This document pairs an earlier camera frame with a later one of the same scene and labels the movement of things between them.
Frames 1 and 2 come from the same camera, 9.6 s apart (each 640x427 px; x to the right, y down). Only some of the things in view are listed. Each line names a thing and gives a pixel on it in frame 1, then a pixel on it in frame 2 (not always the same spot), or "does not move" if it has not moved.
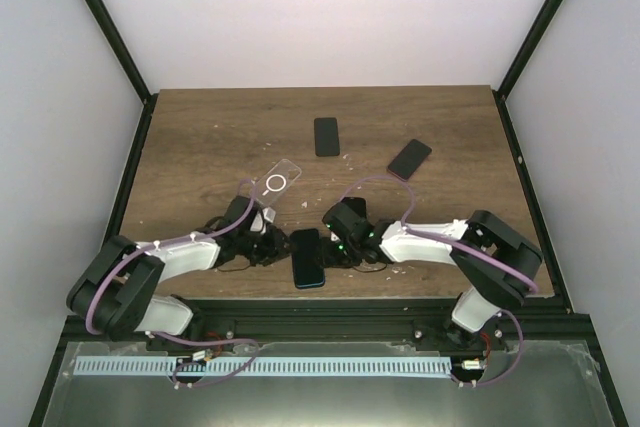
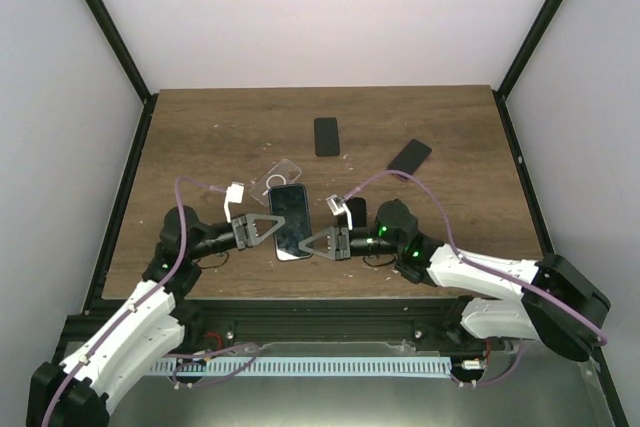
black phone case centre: [357, 204] does not move
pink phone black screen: [409, 159] does not move
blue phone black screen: [307, 258] -> [290, 202]
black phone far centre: [326, 134] does not move
